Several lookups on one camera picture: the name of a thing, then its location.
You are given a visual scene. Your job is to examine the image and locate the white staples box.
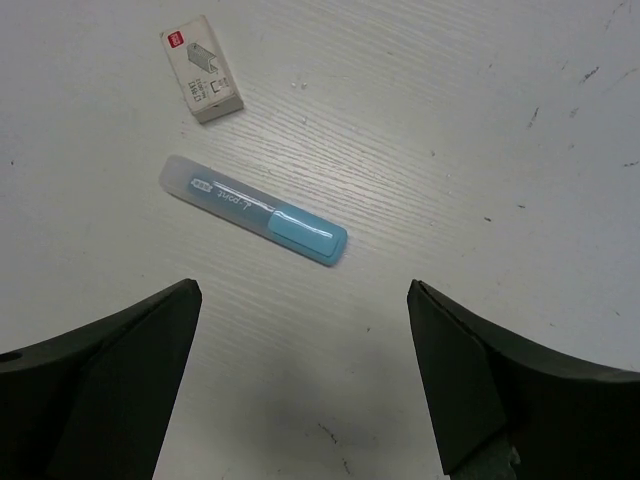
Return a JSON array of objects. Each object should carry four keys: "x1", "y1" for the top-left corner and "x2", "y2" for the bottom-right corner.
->
[{"x1": 160, "y1": 15, "x2": 244, "y2": 124}]

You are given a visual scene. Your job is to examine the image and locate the blue highlighter marker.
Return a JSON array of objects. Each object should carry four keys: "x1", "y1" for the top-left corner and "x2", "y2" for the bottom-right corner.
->
[{"x1": 159, "y1": 155, "x2": 348, "y2": 266}]

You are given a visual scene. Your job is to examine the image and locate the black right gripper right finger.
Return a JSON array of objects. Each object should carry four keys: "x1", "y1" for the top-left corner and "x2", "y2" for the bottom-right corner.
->
[{"x1": 407, "y1": 280, "x2": 639, "y2": 479}]

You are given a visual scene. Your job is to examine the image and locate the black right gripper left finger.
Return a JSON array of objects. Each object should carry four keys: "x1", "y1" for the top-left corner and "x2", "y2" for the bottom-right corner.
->
[{"x1": 1, "y1": 279, "x2": 202, "y2": 479}]

